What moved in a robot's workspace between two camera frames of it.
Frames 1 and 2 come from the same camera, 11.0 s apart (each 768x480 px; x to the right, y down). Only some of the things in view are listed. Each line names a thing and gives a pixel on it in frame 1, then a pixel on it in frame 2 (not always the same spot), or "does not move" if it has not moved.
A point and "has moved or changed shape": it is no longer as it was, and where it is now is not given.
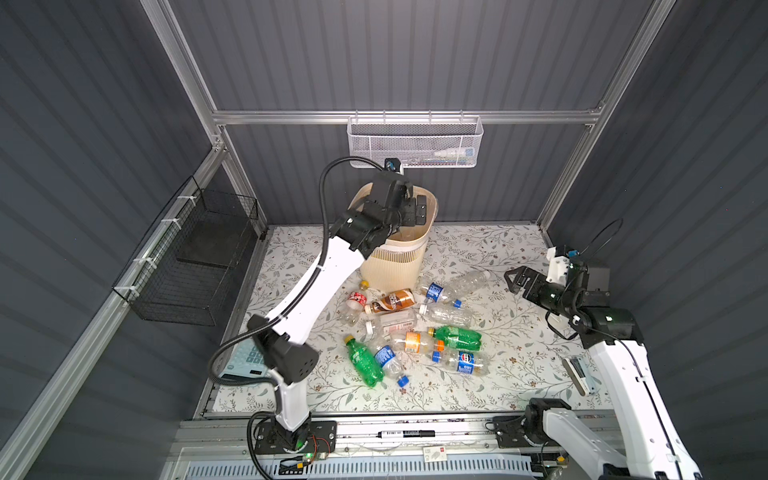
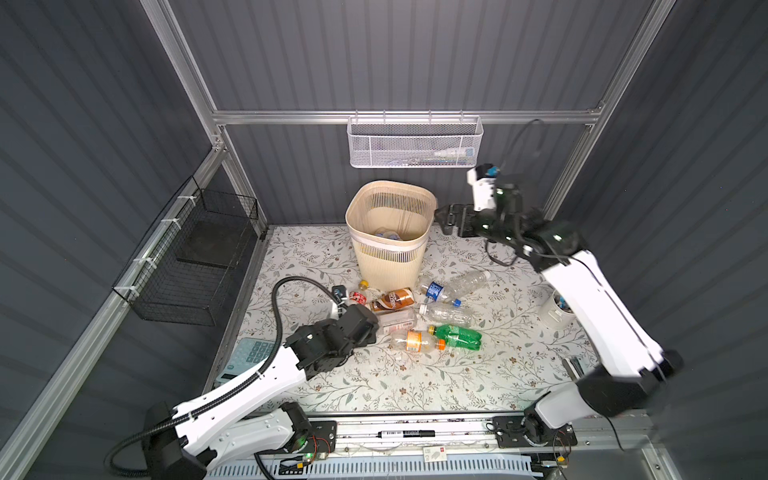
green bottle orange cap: x=458 y=337 does not move
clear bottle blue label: x=452 y=286 does not move
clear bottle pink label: x=392 y=323 does not move
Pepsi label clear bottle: x=467 y=361 has moved or changed shape
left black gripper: x=407 y=218 to x=371 y=338
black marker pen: x=406 y=434 does not move
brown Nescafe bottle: x=394 y=300 does not move
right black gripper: x=536 y=279 to x=461 y=211
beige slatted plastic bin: x=397 y=262 does not move
